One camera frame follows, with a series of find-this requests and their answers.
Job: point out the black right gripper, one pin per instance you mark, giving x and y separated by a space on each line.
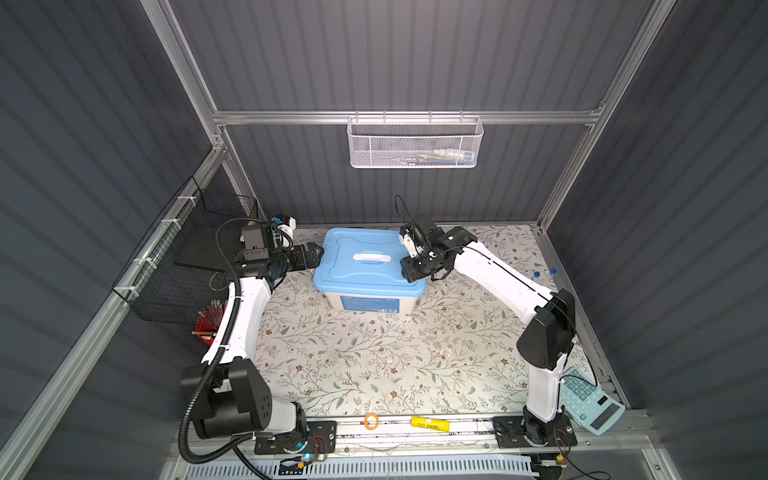
408 272

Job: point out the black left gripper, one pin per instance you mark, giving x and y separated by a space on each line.
311 258

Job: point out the blue plastic bin lid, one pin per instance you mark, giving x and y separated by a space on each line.
365 262

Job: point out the white plastic storage bin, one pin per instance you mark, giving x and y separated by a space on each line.
373 304

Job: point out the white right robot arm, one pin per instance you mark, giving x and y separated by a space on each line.
548 316

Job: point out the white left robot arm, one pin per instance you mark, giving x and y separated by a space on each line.
228 400

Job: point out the red pencil cup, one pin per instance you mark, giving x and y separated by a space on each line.
208 321

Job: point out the yellow label tag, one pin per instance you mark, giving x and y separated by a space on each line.
431 424

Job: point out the orange rubber band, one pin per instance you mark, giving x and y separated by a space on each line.
371 422

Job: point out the teal calculator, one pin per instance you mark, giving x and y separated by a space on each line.
588 404

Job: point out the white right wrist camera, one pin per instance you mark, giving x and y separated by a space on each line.
407 241

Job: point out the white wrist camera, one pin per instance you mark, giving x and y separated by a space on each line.
407 241
285 223

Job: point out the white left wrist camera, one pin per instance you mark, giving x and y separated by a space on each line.
285 223

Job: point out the white wire wall basket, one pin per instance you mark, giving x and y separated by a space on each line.
414 142

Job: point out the black wire wall basket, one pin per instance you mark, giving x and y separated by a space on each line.
180 272

